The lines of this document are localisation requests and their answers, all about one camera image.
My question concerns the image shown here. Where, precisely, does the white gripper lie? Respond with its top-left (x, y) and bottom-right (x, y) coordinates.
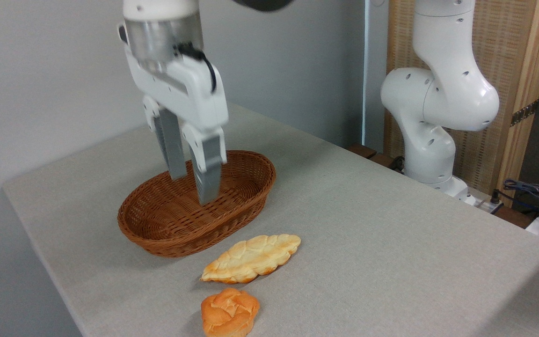
top-left (124, 47), bottom-right (229, 206)

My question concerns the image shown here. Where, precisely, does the round golden bread roll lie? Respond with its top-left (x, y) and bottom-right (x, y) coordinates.
top-left (201, 287), bottom-right (261, 337)

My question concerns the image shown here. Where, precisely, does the long flat braided bread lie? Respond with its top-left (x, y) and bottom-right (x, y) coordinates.
top-left (199, 234), bottom-right (302, 285)

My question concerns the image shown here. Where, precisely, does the brown wicker basket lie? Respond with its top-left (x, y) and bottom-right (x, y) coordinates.
top-left (117, 150), bottom-right (277, 258)

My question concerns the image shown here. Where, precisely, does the brown wooden platform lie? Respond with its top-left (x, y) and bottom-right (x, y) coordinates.
top-left (347, 143), bottom-right (406, 173)

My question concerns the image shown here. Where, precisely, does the grey fabric tablecloth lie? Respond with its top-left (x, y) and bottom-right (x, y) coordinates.
top-left (2, 101), bottom-right (539, 337)

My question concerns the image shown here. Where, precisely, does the black screen hinge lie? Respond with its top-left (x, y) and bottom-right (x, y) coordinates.
top-left (510, 99), bottom-right (539, 127)

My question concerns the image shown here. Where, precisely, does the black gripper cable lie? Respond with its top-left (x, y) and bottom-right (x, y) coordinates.
top-left (176, 42), bottom-right (218, 93)

